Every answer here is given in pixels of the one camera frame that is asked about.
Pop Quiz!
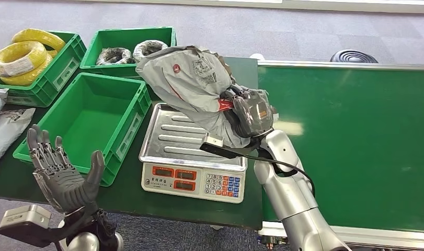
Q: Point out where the green crate with yellow coils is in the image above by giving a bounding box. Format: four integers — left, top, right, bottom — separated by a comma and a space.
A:
0, 31, 87, 108

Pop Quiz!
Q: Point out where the electronic scale with steel tray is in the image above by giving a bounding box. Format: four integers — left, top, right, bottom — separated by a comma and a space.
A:
139, 102, 248, 204

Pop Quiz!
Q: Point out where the green crate with speckled coils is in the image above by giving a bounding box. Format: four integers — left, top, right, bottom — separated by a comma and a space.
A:
79, 26, 178, 81

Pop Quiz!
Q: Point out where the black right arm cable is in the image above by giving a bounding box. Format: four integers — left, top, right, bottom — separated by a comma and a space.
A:
232, 154, 316, 198

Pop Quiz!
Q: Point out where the empty green plastic crate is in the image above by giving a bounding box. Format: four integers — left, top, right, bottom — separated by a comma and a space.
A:
12, 72, 153, 188

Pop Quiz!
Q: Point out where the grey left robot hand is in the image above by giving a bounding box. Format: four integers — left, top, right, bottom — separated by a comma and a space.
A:
26, 124, 106, 215

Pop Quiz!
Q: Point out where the black white speckled wire coil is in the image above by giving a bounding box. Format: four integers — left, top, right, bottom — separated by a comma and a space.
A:
132, 40, 169, 64
95, 47, 133, 66

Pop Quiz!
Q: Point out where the yellow wire coil with label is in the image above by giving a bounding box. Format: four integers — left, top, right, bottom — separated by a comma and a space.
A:
0, 41, 48, 77

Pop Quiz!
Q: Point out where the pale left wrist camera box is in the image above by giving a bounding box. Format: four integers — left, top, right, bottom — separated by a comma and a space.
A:
0, 204, 60, 248

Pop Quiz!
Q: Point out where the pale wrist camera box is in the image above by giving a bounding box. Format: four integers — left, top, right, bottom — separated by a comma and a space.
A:
199, 133, 233, 158
0, 204, 60, 248

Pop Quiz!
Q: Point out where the black ribbed round base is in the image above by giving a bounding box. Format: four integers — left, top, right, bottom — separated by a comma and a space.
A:
329, 49, 380, 63

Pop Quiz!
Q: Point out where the dark green table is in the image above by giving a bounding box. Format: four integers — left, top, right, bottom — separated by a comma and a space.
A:
0, 55, 265, 231

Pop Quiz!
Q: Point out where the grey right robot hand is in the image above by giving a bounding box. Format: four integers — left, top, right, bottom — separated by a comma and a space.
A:
220, 84, 278, 139

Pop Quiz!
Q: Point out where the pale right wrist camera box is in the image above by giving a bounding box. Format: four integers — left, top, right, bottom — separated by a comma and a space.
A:
199, 133, 233, 158

